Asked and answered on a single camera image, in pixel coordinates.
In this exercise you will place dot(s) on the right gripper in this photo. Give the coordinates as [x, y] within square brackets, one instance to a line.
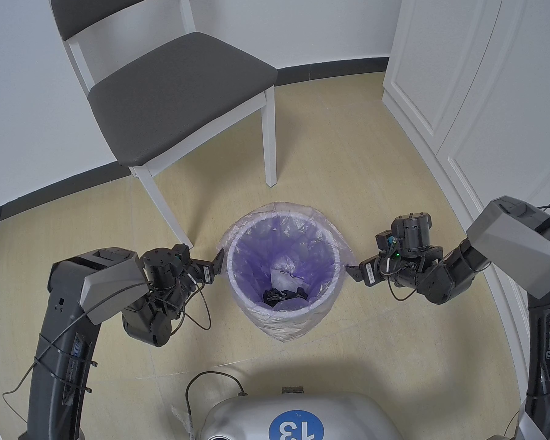
[376, 271]

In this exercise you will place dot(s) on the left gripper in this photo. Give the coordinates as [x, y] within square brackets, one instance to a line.
[200, 273]

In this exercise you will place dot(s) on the purple plastic bag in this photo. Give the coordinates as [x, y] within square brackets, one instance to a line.
[256, 245]

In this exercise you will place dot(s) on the black plastic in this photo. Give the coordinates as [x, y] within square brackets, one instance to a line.
[279, 297]

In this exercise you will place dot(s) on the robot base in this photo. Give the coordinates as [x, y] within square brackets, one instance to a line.
[247, 420]

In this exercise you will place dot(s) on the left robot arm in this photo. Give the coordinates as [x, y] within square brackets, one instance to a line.
[114, 287]

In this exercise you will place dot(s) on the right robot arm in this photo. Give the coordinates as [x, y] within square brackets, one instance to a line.
[513, 245]

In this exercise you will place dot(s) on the white trash bin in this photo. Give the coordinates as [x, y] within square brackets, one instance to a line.
[302, 319]

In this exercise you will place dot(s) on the crumpled white paper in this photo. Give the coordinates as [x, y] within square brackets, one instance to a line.
[284, 278]

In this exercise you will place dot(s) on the grey and white chair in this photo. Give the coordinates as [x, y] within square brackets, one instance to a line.
[174, 90]

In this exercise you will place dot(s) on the white wardrobe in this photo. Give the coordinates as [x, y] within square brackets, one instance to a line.
[463, 62]

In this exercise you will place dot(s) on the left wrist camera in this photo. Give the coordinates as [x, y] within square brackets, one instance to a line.
[181, 252]

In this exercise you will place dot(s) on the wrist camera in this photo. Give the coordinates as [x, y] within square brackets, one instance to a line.
[384, 240]
[181, 252]

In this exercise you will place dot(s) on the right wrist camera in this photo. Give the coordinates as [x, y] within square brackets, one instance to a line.
[384, 240]

